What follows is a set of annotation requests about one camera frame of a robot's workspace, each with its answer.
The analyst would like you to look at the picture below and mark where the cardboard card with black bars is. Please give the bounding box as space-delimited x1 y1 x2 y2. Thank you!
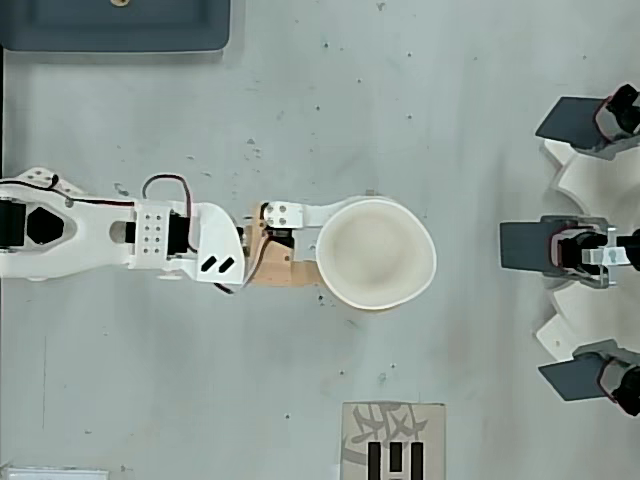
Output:
340 400 448 480

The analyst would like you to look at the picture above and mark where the grey plastic tray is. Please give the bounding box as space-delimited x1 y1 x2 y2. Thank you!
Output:
1 0 234 54

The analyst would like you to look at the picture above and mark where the red black wrist cable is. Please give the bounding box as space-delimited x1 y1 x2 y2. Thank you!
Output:
213 233 269 297

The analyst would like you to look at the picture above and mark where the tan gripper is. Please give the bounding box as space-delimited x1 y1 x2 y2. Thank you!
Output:
242 199 351 289

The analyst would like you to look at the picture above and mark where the red black shoulder cable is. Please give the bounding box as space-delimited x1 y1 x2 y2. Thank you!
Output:
46 173 137 208

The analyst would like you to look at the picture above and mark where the white round machine base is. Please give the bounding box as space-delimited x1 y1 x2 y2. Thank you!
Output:
535 136 640 369

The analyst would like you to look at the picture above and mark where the red black elbow cable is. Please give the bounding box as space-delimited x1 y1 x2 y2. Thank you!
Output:
141 172 198 254

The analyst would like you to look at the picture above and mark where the grey paddle motor unit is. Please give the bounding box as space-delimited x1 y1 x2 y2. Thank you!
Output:
534 83 640 162
536 339 640 418
499 214 640 290

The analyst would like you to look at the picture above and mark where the black paper cup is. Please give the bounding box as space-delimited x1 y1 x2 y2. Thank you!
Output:
315 195 438 312

